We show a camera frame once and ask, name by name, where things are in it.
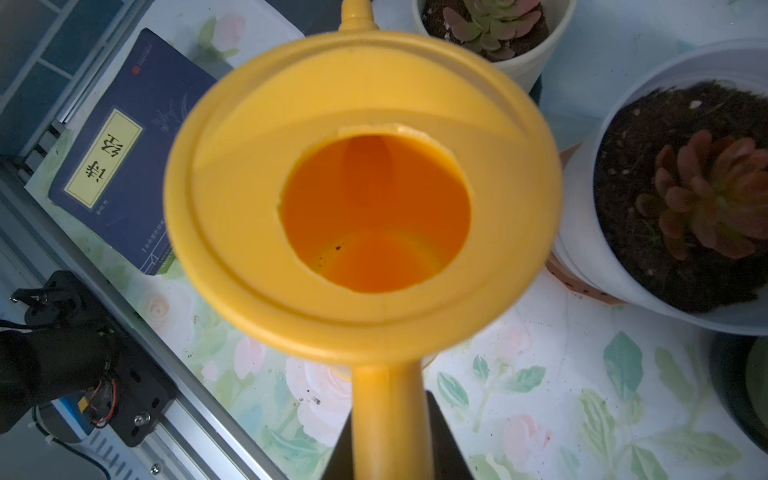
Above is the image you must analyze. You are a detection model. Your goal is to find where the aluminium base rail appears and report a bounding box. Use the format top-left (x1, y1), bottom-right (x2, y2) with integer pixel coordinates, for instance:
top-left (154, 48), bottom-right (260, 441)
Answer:
top-left (1, 167), bottom-right (283, 479)

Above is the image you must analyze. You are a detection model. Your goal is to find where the cream ribbed plant pot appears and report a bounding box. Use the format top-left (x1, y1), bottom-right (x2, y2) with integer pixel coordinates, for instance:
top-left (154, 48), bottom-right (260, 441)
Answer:
top-left (412, 0), bottom-right (577, 92)

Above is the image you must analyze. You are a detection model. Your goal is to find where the yellow watering can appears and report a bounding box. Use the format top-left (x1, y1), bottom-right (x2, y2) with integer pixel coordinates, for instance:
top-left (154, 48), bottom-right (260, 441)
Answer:
top-left (163, 1), bottom-right (563, 479)

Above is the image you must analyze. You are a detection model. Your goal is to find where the navy blue book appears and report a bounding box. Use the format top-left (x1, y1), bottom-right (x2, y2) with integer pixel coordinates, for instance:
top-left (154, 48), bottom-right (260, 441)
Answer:
top-left (49, 29), bottom-right (216, 275)

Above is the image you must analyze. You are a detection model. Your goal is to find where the pink saucer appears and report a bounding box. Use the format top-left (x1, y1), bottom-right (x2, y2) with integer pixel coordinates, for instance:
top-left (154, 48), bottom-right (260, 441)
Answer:
top-left (547, 144), bottom-right (626, 305)

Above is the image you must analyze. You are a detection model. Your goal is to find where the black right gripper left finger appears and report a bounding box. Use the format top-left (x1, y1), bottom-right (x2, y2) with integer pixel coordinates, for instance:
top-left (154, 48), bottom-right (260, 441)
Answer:
top-left (321, 414), bottom-right (354, 480)

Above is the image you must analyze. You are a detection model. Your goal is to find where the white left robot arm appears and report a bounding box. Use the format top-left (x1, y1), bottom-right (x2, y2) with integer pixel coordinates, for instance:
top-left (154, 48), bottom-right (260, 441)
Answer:
top-left (1, 271), bottom-right (178, 447)

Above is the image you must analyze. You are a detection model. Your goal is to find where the white plant pot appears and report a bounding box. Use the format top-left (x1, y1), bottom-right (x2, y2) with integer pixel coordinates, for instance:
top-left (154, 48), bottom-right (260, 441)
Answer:
top-left (553, 40), bottom-right (767, 336)

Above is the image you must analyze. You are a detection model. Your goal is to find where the dark green saucer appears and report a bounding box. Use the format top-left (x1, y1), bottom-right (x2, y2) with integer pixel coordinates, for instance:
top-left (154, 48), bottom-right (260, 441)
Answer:
top-left (708, 334), bottom-right (767, 453)

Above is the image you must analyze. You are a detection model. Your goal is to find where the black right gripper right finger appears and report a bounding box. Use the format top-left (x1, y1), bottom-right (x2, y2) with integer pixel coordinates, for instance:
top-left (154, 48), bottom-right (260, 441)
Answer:
top-left (426, 391), bottom-right (473, 480)

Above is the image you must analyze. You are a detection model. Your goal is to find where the pink-green succulent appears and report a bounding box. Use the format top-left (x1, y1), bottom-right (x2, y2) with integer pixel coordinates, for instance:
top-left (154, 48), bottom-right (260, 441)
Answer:
top-left (442, 0), bottom-right (550, 62)

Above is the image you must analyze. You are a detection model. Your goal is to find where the red succulent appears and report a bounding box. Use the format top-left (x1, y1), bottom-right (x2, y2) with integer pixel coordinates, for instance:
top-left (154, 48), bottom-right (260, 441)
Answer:
top-left (635, 130), bottom-right (767, 261)

